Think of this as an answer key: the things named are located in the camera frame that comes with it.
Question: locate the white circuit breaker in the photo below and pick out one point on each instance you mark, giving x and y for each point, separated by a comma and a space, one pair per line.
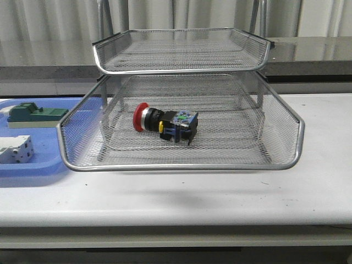
18, 149

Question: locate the green limit switch module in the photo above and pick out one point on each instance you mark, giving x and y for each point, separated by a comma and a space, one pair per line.
29, 115

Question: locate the grey stone counter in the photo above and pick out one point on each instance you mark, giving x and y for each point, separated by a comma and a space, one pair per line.
293, 60

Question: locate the red emergency stop button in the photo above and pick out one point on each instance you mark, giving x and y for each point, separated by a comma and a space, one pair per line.
171, 125

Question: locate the grey metal rack frame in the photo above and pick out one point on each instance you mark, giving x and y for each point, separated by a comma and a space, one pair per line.
177, 96

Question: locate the mesh tray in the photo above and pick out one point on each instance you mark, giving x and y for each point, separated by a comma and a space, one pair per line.
81, 132
181, 51
229, 130

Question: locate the blue plastic tray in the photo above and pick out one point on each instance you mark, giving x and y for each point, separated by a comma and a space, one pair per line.
47, 158

